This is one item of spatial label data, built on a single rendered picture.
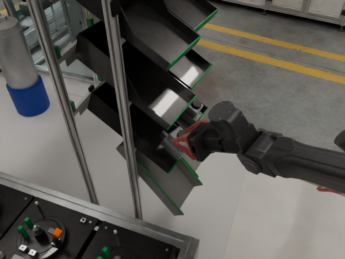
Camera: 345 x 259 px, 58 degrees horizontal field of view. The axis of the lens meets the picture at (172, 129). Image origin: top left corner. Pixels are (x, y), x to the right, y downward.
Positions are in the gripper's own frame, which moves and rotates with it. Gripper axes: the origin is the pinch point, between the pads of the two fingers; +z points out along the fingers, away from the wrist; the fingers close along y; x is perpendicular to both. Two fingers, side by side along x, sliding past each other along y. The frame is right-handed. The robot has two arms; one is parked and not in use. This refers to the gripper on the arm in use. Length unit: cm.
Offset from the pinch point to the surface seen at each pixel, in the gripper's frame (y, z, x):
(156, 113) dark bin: 6.5, -2.2, -10.6
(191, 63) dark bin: -17.5, 3.9, -13.4
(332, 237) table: -29, -22, 56
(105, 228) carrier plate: 18.7, 25.9, 22.7
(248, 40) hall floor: -293, 142, 53
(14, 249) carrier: 39, 41, 16
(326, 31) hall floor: -374, 80, 79
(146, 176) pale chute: 5.3, 14.0, 10.9
